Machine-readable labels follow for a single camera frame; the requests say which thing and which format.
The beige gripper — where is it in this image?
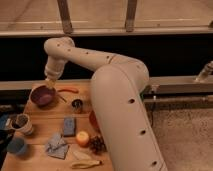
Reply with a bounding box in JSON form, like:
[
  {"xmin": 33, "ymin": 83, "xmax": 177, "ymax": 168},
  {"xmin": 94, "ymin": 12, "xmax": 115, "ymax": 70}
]
[{"xmin": 44, "ymin": 57, "xmax": 66, "ymax": 89}]

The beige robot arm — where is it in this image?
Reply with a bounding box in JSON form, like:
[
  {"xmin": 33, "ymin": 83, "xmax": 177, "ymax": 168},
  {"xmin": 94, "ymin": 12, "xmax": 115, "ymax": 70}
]
[{"xmin": 44, "ymin": 37, "xmax": 168, "ymax": 171}]

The small metal cup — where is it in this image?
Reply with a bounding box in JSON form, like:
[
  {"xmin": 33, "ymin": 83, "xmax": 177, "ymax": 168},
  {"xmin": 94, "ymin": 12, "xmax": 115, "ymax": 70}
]
[{"xmin": 71, "ymin": 99, "xmax": 83, "ymax": 114}]

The blue plastic cup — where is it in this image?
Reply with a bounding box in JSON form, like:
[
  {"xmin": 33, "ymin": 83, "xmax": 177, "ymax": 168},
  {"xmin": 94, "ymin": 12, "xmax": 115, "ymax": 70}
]
[{"xmin": 7, "ymin": 137, "xmax": 27, "ymax": 155}]

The orange carrot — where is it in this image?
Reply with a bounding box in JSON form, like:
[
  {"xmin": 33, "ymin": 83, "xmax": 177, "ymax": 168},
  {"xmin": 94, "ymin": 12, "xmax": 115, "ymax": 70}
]
[{"xmin": 58, "ymin": 88, "xmax": 79, "ymax": 93}]

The purple bowl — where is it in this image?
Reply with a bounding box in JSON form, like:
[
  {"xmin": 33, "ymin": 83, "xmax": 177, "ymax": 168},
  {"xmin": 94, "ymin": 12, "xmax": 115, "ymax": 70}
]
[{"xmin": 30, "ymin": 85, "xmax": 56, "ymax": 107}]

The blue sponge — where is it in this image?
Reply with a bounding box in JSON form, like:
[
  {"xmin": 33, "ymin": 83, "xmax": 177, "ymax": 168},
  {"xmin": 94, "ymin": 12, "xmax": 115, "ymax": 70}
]
[{"xmin": 63, "ymin": 117, "xmax": 76, "ymax": 136}]

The wooden table board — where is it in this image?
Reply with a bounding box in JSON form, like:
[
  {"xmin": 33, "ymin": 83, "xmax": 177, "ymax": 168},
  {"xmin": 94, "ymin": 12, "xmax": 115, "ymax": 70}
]
[{"xmin": 1, "ymin": 82, "xmax": 114, "ymax": 171}]

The orange bowl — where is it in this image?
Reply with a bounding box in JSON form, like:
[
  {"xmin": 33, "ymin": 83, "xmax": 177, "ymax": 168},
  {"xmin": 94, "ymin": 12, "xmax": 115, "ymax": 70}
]
[{"xmin": 89, "ymin": 111, "xmax": 99, "ymax": 131}]

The blue grey cloth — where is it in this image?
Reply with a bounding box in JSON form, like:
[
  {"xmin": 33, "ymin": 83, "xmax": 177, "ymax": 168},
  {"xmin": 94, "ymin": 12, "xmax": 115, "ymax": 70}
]
[{"xmin": 45, "ymin": 133, "xmax": 69, "ymax": 159}]

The bunch of dark grapes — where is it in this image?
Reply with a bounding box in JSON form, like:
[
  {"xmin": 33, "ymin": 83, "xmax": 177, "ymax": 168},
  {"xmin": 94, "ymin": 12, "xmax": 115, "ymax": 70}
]
[{"xmin": 89, "ymin": 136, "xmax": 107, "ymax": 155}]

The clear plastic wrapper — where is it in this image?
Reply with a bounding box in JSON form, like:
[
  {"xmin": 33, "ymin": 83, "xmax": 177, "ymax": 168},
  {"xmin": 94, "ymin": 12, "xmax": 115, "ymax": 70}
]
[{"xmin": 73, "ymin": 150, "xmax": 91, "ymax": 160}]

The yellow banana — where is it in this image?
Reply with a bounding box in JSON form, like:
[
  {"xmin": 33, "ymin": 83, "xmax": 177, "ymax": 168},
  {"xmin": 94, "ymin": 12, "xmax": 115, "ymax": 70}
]
[{"xmin": 71, "ymin": 160, "xmax": 102, "ymax": 169}]

